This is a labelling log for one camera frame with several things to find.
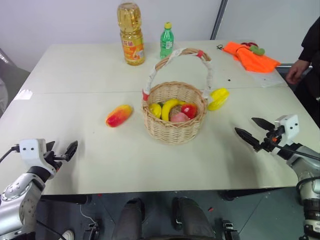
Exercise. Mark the grey wall post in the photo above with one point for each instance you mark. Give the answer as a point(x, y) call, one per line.
point(218, 18)

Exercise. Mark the yellow toy banana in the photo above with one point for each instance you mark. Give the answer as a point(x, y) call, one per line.
point(168, 107)

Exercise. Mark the clear plastic sheet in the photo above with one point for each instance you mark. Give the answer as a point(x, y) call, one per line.
point(271, 77)

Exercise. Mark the bystander in dark clothing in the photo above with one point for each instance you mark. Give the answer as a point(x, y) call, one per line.
point(312, 45)

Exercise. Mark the small black key clip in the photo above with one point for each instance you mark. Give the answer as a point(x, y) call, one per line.
point(220, 46)

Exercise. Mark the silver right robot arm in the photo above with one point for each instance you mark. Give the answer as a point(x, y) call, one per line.
point(303, 170)

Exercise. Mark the yellow toy lemon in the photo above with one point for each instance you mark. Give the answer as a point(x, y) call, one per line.
point(155, 109)

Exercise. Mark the green toy pear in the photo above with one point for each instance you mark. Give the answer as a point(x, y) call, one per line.
point(257, 50)

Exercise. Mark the bystander bare hand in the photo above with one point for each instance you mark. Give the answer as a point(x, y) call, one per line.
point(297, 71)

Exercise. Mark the orange folded cloth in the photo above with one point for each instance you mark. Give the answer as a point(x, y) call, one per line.
point(252, 60)

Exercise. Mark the dark red toy piece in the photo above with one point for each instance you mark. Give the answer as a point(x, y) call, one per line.
point(247, 44)

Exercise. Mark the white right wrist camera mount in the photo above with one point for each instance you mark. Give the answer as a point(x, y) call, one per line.
point(290, 127)

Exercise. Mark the green plastic soda bottle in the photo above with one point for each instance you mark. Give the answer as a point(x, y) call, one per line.
point(166, 43)

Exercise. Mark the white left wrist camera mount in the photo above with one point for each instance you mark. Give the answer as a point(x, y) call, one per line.
point(31, 152)

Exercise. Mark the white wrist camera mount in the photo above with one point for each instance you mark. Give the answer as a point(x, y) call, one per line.
point(290, 127)
point(31, 152)

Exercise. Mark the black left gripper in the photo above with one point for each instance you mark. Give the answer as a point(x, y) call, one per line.
point(56, 160)

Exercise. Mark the yellow cooking oil bottle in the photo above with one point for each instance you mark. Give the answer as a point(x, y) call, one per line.
point(131, 42)

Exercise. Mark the pink toy peach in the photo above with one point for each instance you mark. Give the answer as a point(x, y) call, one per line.
point(178, 117)

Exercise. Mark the black table caster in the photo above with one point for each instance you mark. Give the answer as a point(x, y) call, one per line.
point(228, 230)
point(93, 230)

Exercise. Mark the wicker basket with handle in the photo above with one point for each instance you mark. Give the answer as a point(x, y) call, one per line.
point(172, 131)

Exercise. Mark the dark rounded robot leg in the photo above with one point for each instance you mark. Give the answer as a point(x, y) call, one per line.
point(192, 220)
point(130, 220)

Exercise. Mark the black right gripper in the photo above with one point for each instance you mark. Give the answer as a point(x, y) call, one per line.
point(271, 141)

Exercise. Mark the red yellow toy mango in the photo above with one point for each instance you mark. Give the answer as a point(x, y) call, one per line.
point(118, 115)

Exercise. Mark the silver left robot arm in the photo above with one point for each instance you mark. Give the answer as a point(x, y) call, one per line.
point(17, 197)

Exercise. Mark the red toy apple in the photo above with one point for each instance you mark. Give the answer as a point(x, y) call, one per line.
point(189, 110)

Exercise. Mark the yellow toy star fruit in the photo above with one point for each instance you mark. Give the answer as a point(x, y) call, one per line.
point(218, 98)

